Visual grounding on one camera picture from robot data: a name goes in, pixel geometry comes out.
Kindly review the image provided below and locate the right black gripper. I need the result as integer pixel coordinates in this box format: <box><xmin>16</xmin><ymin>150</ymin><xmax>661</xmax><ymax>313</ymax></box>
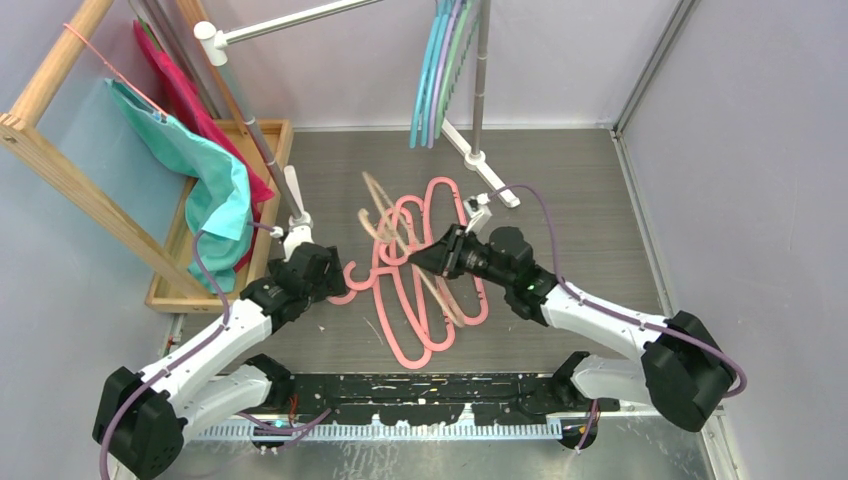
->
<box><xmin>408</xmin><ymin>223</ymin><xmax>513</xmax><ymax>289</ymax></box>

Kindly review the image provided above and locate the beige plastic hanger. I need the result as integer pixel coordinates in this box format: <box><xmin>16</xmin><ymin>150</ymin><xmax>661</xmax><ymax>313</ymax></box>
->
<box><xmin>357</xmin><ymin>171</ymin><xmax>465</xmax><ymax>328</ymax></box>

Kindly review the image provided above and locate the purple wire hanger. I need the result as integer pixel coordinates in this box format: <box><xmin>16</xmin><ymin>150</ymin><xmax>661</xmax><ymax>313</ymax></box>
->
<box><xmin>426</xmin><ymin>1</ymin><xmax>463</xmax><ymax>148</ymax></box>

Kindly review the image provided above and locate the light blue wire hanger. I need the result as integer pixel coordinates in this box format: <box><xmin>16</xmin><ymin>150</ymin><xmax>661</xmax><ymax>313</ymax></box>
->
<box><xmin>415</xmin><ymin>1</ymin><xmax>451</xmax><ymax>147</ymax></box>

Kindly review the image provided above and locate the green wire hanger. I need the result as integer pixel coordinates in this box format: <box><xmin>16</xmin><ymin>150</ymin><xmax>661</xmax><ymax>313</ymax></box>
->
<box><xmin>429</xmin><ymin>1</ymin><xmax>479</xmax><ymax>146</ymax></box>

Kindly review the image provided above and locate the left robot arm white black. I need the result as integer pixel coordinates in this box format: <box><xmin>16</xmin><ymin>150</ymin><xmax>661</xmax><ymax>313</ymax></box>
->
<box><xmin>92</xmin><ymin>242</ymin><xmax>348</xmax><ymax>479</ymax></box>

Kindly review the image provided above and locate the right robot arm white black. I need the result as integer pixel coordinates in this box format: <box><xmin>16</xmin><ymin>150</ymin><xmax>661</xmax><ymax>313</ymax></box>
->
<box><xmin>409</xmin><ymin>224</ymin><xmax>743</xmax><ymax>432</ymax></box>

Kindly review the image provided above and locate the pink plastic hanger large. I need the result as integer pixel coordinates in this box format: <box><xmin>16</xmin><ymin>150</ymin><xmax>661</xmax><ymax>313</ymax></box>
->
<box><xmin>372</xmin><ymin>198</ymin><xmax>439</xmax><ymax>370</ymax></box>

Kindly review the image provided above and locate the teal cloth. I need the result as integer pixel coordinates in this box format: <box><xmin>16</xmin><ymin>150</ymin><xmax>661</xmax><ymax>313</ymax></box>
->
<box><xmin>105</xmin><ymin>79</ymin><xmax>252</xmax><ymax>293</ymax></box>

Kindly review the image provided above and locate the magenta cloth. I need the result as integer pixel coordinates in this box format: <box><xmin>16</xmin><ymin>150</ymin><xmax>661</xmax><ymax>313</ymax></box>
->
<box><xmin>132</xmin><ymin>19</ymin><xmax>274</xmax><ymax>273</ymax></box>

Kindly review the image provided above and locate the white metal clothes rack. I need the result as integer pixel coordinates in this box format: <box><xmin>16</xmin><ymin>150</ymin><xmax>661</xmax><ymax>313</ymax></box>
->
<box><xmin>193</xmin><ymin>1</ymin><xmax>520</xmax><ymax>226</ymax></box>

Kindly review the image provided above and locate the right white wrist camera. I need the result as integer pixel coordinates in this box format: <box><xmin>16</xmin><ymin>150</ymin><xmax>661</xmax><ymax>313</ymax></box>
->
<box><xmin>462</xmin><ymin>193</ymin><xmax>492</xmax><ymax>235</ymax></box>

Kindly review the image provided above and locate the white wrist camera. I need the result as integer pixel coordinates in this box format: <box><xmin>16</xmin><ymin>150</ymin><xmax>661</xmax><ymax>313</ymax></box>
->
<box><xmin>462</xmin><ymin>193</ymin><xmax>492</xmax><ymax>235</ymax></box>
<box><xmin>269</xmin><ymin>225</ymin><xmax>313</xmax><ymax>261</ymax></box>

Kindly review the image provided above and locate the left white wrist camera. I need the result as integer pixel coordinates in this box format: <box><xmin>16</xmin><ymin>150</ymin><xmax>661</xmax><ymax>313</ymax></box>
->
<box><xmin>269</xmin><ymin>225</ymin><xmax>313</xmax><ymax>261</ymax></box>

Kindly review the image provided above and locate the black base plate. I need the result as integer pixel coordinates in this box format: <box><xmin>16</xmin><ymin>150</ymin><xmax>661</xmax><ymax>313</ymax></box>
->
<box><xmin>247</xmin><ymin>373</ymin><xmax>590</xmax><ymax>426</ymax></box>

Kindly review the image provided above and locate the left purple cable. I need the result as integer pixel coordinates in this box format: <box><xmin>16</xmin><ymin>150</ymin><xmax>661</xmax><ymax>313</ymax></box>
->
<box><xmin>97</xmin><ymin>221</ymin><xmax>285</xmax><ymax>480</ymax></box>

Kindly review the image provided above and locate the purple cable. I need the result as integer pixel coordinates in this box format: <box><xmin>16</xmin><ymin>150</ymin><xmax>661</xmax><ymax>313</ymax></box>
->
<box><xmin>97</xmin><ymin>221</ymin><xmax>285</xmax><ymax>480</ymax></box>
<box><xmin>483</xmin><ymin>184</ymin><xmax>749</xmax><ymax>454</ymax></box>

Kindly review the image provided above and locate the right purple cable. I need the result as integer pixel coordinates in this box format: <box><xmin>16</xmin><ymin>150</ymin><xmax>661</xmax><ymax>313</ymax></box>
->
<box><xmin>483</xmin><ymin>184</ymin><xmax>749</xmax><ymax>454</ymax></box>

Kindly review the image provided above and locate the wooden frame rack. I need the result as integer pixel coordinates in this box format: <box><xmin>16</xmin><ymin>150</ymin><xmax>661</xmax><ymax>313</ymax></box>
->
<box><xmin>1</xmin><ymin>1</ymin><xmax>208</xmax><ymax>298</ymax></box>

